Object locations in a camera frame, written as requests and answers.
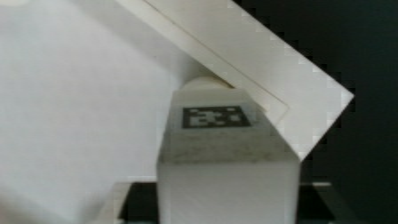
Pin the white square tabletop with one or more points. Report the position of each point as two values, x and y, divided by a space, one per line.
89 71

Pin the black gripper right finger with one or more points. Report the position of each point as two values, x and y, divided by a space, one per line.
321 207

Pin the white L-shaped obstacle wall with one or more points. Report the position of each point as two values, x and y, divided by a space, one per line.
249 56

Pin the white table leg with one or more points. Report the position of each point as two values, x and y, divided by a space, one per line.
227 167

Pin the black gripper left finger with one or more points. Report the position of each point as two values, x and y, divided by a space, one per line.
130 205

